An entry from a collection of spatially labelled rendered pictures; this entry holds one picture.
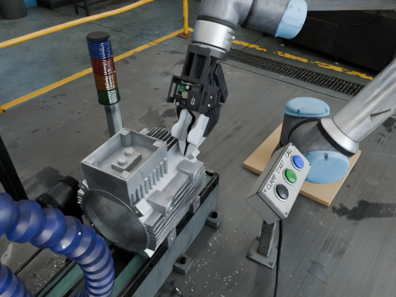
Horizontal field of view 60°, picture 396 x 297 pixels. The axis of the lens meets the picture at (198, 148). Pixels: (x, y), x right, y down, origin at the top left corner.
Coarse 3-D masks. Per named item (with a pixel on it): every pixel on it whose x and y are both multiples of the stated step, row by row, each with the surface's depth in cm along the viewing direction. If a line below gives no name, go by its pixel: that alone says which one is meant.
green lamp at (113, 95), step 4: (116, 88) 95; (100, 92) 94; (104, 92) 94; (108, 92) 94; (112, 92) 94; (116, 92) 96; (100, 96) 95; (104, 96) 94; (108, 96) 95; (112, 96) 95; (116, 96) 96; (100, 100) 96; (104, 100) 95; (108, 100) 95; (112, 100) 96; (116, 100) 97
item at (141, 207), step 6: (144, 132) 75; (198, 150) 72; (192, 156) 71; (84, 180) 63; (78, 186) 64; (84, 186) 63; (84, 192) 64; (138, 204) 58; (144, 204) 59; (132, 210) 59; (138, 210) 58; (144, 210) 59; (138, 216) 59; (138, 252) 67; (144, 252) 66; (150, 252) 66; (144, 258) 67
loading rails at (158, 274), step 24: (216, 192) 92; (192, 216) 81; (216, 216) 91; (192, 240) 87; (72, 264) 68; (120, 264) 77; (144, 264) 68; (168, 264) 77; (48, 288) 64; (72, 288) 65; (120, 288) 65; (144, 288) 70
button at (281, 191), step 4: (280, 184) 64; (276, 188) 63; (280, 188) 64; (284, 188) 64; (276, 192) 63; (280, 192) 63; (284, 192) 64; (288, 192) 64; (280, 196) 63; (284, 196) 63
